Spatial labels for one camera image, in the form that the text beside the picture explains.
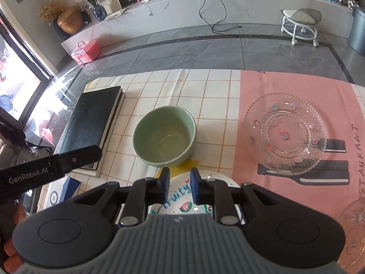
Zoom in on person's hand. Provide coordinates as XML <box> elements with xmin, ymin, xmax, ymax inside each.
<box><xmin>1</xmin><ymin>201</ymin><xmax>27</xmax><ymax>273</ymax></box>

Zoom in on pink storage box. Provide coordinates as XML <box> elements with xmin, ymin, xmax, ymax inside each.
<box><xmin>71</xmin><ymin>39</ymin><xmax>101</xmax><ymax>66</ymax></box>

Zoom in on clear glass plate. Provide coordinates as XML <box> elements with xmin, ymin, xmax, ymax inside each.
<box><xmin>243</xmin><ymin>92</ymin><xmax>327</xmax><ymax>176</ymax></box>
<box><xmin>338</xmin><ymin>198</ymin><xmax>364</xmax><ymax>273</ymax></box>

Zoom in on grey metal trash can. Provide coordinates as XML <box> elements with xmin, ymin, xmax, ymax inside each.
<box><xmin>348</xmin><ymin>7</ymin><xmax>365</xmax><ymax>56</ymax></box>

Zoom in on black book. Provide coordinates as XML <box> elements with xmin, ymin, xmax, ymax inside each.
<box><xmin>55</xmin><ymin>85</ymin><xmax>124</xmax><ymax>177</ymax></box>

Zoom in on white blue product box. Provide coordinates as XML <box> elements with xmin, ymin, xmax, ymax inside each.
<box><xmin>44</xmin><ymin>176</ymin><xmax>81</xmax><ymax>208</ymax></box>

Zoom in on green ceramic bowl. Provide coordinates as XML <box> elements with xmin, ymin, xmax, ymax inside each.
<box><xmin>132</xmin><ymin>106</ymin><xmax>197</xmax><ymax>168</ymax></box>

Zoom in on dried yellow flowers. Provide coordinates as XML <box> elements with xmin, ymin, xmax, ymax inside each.
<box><xmin>38</xmin><ymin>0</ymin><xmax>64</xmax><ymax>22</ymax></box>

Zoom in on black power cable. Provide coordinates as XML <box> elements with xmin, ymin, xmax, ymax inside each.
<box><xmin>198</xmin><ymin>0</ymin><xmax>243</xmax><ymax>38</ymax></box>

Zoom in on white photo frame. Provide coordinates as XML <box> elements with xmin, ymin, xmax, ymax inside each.
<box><xmin>98</xmin><ymin>0</ymin><xmax>122</xmax><ymax>14</ymax></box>

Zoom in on white fruity painted plate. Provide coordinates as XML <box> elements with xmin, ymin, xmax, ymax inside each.
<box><xmin>148</xmin><ymin>170</ymin><xmax>240</xmax><ymax>216</ymax></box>

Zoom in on golden brown vase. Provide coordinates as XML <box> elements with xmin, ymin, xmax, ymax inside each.
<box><xmin>57</xmin><ymin>6</ymin><xmax>84</xmax><ymax>35</ymax></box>

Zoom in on white rolling stool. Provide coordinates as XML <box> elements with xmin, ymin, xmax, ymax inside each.
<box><xmin>280</xmin><ymin>8</ymin><xmax>322</xmax><ymax>48</ymax></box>

